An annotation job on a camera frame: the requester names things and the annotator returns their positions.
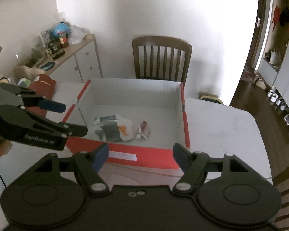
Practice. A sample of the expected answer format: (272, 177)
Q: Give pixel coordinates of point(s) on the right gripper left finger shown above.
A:
(88, 164)

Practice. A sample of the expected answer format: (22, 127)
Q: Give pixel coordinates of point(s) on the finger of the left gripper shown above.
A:
(72, 129)
(24, 97)

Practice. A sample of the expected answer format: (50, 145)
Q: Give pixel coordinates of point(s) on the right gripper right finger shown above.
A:
(193, 165)

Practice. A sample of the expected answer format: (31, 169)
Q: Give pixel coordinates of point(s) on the white printed plastic packet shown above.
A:
(114, 128)

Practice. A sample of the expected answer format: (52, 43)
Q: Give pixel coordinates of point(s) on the small red white tube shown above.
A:
(143, 131)

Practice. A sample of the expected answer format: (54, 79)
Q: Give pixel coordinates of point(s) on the white sideboard cabinet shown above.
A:
(80, 63)

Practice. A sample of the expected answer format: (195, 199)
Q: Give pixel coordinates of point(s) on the red cardboard box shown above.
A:
(158, 102)

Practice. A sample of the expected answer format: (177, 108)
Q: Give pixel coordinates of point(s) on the blue globe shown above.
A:
(61, 30)

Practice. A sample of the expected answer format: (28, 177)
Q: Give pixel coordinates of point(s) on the dark wooden chair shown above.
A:
(161, 58)

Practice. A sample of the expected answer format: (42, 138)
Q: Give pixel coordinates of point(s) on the white wall cabinet unit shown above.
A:
(274, 64)

